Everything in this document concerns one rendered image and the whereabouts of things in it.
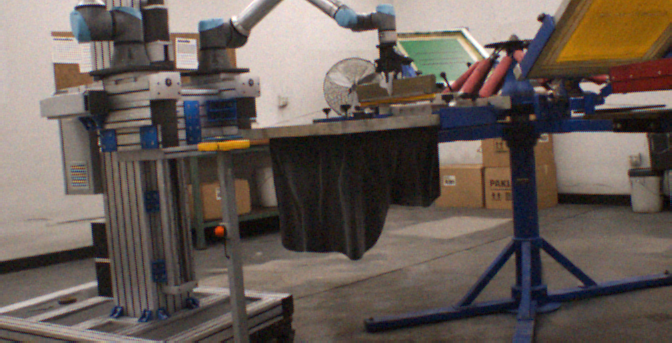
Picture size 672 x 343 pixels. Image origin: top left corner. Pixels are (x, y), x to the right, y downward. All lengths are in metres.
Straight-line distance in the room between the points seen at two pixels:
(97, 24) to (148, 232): 0.88
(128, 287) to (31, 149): 3.06
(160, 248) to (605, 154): 4.90
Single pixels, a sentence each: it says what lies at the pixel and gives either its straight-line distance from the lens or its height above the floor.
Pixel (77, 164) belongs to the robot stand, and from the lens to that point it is 3.14.
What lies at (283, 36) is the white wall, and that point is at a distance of 7.31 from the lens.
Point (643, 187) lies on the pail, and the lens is 6.40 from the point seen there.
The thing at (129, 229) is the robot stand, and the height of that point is 0.61.
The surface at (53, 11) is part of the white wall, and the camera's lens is 6.16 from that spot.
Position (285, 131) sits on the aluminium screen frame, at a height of 0.97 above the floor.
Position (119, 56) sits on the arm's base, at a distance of 2.69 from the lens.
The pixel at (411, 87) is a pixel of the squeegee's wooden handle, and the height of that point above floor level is 1.10.
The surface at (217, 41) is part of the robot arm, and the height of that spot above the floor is 1.38.
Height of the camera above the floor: 0.99
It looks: 3 degrees down
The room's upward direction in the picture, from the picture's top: 4 degrees counter-clockwise
